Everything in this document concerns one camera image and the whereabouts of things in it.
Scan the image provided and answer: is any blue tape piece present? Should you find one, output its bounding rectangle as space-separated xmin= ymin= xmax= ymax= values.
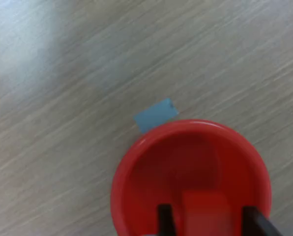
xmin=133 ymin=98 xmax=180 ymax=135

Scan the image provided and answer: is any red cube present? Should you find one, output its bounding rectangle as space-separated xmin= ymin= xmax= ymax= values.
xmin=180 ymin=190 xmax=234 ymax=236

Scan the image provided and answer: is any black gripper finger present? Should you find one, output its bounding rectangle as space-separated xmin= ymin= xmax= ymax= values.
xmin=241 ymin=206 xmax=285 ymax=236
xmin=157 ymin=204 xmax=178 ymax=236

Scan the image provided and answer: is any red plastic cup bin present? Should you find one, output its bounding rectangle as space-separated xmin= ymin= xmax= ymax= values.
xmin=110 ymin=119 xmax=273 ymax=236

